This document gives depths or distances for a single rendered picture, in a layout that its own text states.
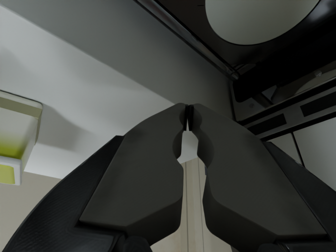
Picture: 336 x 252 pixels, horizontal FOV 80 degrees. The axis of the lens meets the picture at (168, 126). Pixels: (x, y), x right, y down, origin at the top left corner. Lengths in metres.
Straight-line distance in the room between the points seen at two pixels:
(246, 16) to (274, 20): 0.03
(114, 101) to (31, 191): 1.40
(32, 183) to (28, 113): 1.37
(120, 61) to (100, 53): 0.02
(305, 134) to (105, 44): 0.21
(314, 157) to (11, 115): 0.28
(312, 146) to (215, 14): 0.16
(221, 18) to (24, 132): 0.21
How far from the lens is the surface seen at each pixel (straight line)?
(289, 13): 0.24
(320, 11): 0.25
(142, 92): 0.19
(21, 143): 0.22
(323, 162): 0.24
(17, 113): 0.23
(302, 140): 0.25
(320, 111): 0.25
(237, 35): 0.24
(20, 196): 1.56
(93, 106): 0.22
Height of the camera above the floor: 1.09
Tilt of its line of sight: 32 degrees down
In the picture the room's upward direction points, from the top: 179 degrees counter-clockwise
